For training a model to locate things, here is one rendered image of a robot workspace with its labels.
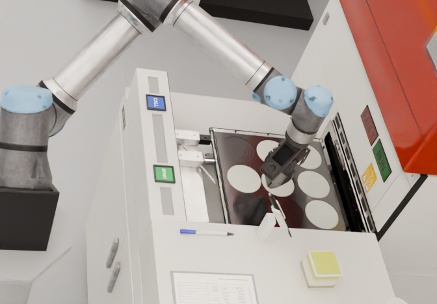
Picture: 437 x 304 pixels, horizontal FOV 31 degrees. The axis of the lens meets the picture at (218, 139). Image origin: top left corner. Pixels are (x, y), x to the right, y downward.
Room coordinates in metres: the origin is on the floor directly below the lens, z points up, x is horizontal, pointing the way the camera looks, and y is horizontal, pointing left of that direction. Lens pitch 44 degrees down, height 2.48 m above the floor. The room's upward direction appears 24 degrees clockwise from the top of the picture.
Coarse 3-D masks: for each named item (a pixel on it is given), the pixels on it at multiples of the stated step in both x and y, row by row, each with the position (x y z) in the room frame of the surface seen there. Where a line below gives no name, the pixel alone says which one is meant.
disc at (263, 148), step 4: (268, 140) 1.71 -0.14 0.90; (260, 144) 1.68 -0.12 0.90; (264, 144) 1.69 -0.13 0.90; (268, 144) 1.69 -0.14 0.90; (272, 144) 1.70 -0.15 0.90; (276, 144) 1.71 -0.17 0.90; (260, 148) 1.66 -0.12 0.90; (264, 148) 1.67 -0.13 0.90; (268, 148) 1.68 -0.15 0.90; (272, 148) 1.68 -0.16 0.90; (260, 152) 1.65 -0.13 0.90; (264, 152) 1.65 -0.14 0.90; (268, 152) 1.66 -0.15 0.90; (260, 156) 1.63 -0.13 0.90; (264, 156) 1.64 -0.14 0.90; (264, 160) 1.62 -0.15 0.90
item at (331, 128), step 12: (324, 132) 1.86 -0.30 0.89; (336, 132) 1.82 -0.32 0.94; (324, 144) 1.83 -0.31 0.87; (336, 144) 1.78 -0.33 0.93; (336, 168) 1.75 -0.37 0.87; (348, 168) 1.69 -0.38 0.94; (336, 180) 1.70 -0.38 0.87; (348, 180) 1.65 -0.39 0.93; (336, 192) 1.67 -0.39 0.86; (360, 204) 1.57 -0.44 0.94; (348, 216) 1.58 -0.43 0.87; (360, 216) 1.53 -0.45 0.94; (360, 228) 1.51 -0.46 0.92
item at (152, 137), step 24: (144, 72) 1.70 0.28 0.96; (144, 96) 1.61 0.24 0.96; (168, 96) 1.65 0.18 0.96; (144, 120) 1.52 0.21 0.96; (168, 120) 1.55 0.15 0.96; (144, 144) 1.44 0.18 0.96; (168, 144) 1.47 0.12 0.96; (144, 168) 1.37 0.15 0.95; (144, 192) 1.31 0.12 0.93; (168, 192) 1.32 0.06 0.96; (144, 216) 1.25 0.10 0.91; (168, 216) 1.24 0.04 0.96
